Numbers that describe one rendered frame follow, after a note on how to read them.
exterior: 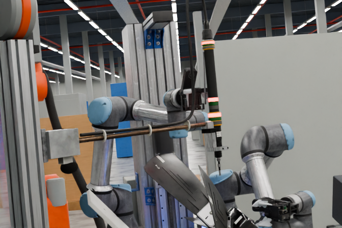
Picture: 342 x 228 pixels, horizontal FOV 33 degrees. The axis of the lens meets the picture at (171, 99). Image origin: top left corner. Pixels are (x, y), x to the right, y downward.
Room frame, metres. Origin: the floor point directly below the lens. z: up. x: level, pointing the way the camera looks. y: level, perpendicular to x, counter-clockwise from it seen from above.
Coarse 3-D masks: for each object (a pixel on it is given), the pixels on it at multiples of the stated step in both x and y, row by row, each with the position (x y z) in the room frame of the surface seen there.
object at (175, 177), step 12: (168, 156) 1.97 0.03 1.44; (144, 168) 1.83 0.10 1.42; (156, 168) 1.87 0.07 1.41; (168, 168) 1.90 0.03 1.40; (180, 168) 1.94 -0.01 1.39; (156, 180) 1.83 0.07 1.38; (168, 180) 1.86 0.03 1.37; (180, 180) 1.89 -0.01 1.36; (192, 180) 1.92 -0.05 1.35; (168, 192) 1.83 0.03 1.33; (180, 192) 1.85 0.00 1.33; (192, 192) 1.88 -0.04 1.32; (204, 192) 1.90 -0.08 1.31; (192, 204) 1.85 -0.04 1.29; (204, 204) 1.87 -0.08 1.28
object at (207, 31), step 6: (204, 24) 1.93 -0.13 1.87; (204, 30) 1.93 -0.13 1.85; (210, 30) 1.93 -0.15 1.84; (204, 36) 1.93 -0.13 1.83; (210, 36) 1.92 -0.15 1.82; (216, 126) 1.92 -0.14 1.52; (216, 132) 1.92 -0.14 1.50; (216, 138) 1.92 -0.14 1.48; (216, 144) 1.92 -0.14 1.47; (216, 156) 1.93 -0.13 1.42
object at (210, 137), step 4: (208, 124) 1.89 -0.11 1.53; (212, 124) 1.91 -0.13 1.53; (204, 128) 1.90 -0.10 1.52; (208, 128) 1.89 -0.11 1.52; (212, 128) 1.90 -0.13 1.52; (204, 132) 1.91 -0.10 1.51; (208, 132) 1.90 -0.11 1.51; (212, 132) 1.90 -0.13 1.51; (208, 136) 1.91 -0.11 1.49; (212, 136) 1.90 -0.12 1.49; (208, 140) 1.92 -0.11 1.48; (212, 140) 1.90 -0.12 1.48; (208, 144) 1.92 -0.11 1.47; (212, 144) 1.90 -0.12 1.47; (208, 148) 1.92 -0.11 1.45; (212, 148) 1.91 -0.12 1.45; (216, 148) 1.91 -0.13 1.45; (220, 148) 1.91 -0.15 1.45; (224, 148) 1.91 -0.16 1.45; (228, 148) 1.92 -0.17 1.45
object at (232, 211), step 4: (232, 208) 1.84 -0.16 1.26; (236, 208) 1.83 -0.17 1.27; (228, 212) 1.84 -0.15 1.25; (232, 212) 1.83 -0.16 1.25; (236, 212) 1.82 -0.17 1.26; (240, 212) 1.81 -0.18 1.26; (232, 216) 1.81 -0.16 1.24; (236, 216) 1.81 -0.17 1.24; (244, 216) 1.80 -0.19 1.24; (232, 220) 1.81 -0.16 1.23; (240, 220) 1.80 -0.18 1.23; (244, 220) 1.80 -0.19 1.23; (248, 220) 1.80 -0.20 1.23; (232, 224) 1.80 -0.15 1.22; (236, 224) 1.80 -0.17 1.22; (240, 224) 1.79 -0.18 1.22; (244, 224) 1.79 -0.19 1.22; (248, 224) 1.79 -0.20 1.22; (252, 224) 1.80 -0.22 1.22
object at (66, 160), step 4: (60, 160) 1.51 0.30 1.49; (64, 160) 1.50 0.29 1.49; (68, 160) 1.51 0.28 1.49; (72, 160) 1.52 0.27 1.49; (64, 164) 1.51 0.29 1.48; (68, 164) 1.51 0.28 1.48; (72, 164) 1.52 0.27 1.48; (76, 164) 1.53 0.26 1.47; (64, 168) 1.51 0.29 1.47; (68, 168) 1.51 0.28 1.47; (72, 168) 1.51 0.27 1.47; (76, 168) 1.53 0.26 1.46; (64, 172) 1.51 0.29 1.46; (68, 172) 1.51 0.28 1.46; (72, 172) 1.52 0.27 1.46
